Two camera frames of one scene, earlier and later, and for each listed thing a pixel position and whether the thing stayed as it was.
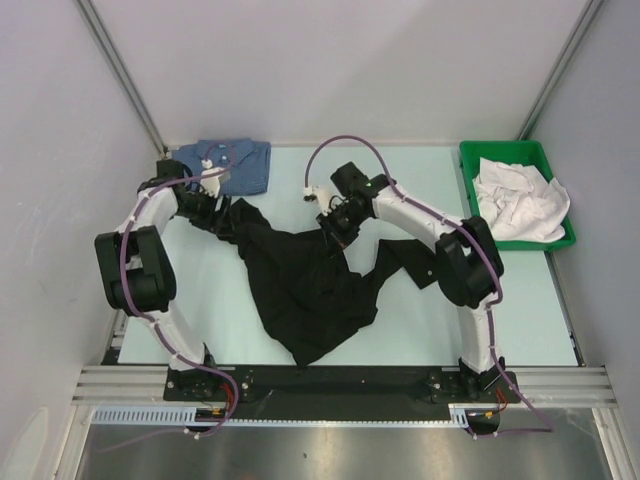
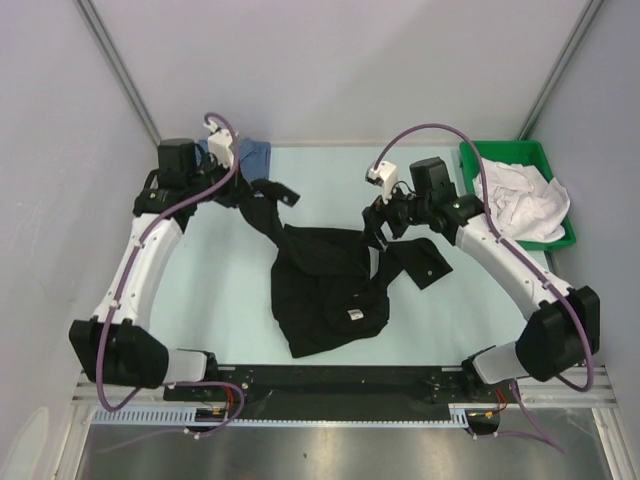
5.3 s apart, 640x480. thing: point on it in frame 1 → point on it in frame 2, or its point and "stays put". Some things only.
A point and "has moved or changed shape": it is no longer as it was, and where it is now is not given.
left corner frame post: x=123 y=72 stays put
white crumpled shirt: x=517 y=203 stays put
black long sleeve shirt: x=303 y=285 has moved or changed shape
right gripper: x=335 y=240 → x=376 y=215
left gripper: x=217 y=223 → x=237 y=189
